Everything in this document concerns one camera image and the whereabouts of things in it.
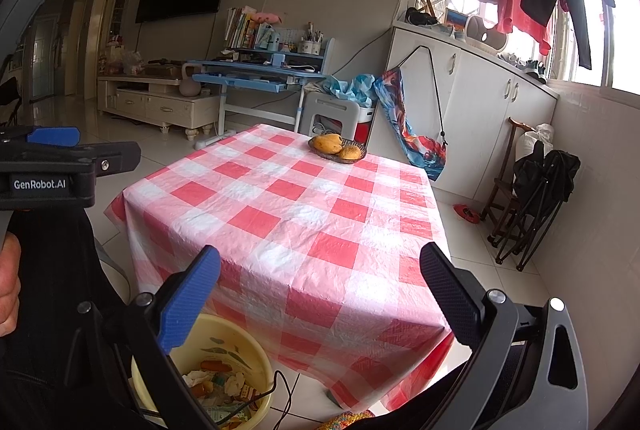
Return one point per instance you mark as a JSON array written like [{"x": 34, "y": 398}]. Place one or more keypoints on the red plastic container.
[{"x": 366, "y": 124}]

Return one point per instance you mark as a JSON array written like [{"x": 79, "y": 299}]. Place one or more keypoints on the pink kettlebell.
[{"x": 191, "y": 84}]

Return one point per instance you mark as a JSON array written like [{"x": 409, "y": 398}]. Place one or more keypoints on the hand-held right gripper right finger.
[{"x": 450, "y": 295}]

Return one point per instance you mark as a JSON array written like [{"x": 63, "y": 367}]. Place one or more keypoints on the yellow plastic basin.
[{"x": 250, "y": 350}]

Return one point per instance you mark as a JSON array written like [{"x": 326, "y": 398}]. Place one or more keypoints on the cream television cabinet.
[{"x": 160, "y": 104}]

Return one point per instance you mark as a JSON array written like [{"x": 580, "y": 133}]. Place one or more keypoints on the dark wooden chair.
[{"x": 502, "y": 190}]

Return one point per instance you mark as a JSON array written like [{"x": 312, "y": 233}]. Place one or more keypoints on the pink plush toy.
[{"x": 265, "y": 18}]

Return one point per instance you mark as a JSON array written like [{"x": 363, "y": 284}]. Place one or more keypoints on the small picture frame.
[{"x": 456, "y": 19}]

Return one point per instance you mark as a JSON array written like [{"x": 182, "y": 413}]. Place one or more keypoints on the small yellow mango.
[{"x": 350, "y": 152}]

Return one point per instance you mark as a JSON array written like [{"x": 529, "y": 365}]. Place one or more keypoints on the large yellow mango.
[{"x": 327, "y": 143}]

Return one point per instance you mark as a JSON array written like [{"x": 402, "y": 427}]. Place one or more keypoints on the white tissue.
[{"x": 197, "y": 377}]

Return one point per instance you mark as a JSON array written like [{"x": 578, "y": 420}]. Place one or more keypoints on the blue study desk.
[{"x": 250, "y": 77}]

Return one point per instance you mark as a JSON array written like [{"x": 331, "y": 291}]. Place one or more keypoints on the row of books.
[{"x": 240, "y": 29}]

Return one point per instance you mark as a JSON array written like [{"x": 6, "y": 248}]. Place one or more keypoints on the colourful printed bag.
[{"x": 420, "y": 144}]

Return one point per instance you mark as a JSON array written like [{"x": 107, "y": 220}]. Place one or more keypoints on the white cabinet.
[{"x": 480, "y": 119}]

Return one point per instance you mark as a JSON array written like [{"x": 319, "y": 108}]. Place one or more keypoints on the red white checked tablecloth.
[{"x": 300, "y": 220}]

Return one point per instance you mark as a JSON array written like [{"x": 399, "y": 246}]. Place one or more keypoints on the plastic bags on cabinet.
[{"x": 125, "y": 62}]

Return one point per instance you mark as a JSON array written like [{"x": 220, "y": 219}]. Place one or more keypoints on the black folding camp chair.
[
  {"x": 9, "y": 102},
  {"x": 545, "y": 185}
]

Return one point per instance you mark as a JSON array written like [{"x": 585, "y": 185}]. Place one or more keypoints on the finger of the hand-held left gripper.
[
  {"x": 115, "y": 157},
  {"x": 52, "y": 135}
]

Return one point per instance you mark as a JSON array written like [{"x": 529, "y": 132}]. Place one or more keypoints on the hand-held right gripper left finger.
[{"x": 187, "y": 305}]

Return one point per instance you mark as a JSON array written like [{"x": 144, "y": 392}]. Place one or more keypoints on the black item on cabinet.
[{"x": 420, "y": 17}]

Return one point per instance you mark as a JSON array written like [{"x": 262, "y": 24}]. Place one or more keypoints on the white plastic stool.
[{"x": 330, "y": 109}]

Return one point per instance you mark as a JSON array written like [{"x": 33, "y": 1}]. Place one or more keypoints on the person's left hand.
[{"x": 9, "y": 285}]

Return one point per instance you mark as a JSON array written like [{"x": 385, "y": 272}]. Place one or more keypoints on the red hanging garment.
[{"x": 520, "y": 9}]

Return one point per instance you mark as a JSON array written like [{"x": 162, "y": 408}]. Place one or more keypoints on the person's black clothing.
[{"x": 50, "y": 360}]

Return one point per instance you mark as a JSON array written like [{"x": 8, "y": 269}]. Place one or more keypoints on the row of shoes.
[{"x": 522, "y": 64}]

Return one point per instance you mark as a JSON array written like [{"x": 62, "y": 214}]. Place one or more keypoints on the colourful crocheted cushion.
[{"x": 345, "y": 421}]

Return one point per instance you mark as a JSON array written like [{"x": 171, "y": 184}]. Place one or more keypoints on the white pen holder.
[{"x": 310, "y": 45}]

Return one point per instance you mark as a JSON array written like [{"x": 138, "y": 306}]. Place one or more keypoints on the white sack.
[{"x": 540, "y": 139}]

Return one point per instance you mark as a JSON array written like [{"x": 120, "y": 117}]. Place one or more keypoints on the red floor object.
[{"x": 467, "y": 212}]

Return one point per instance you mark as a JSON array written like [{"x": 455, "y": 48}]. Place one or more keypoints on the blue plastic bag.
[{"x": 350, "y": 89}]

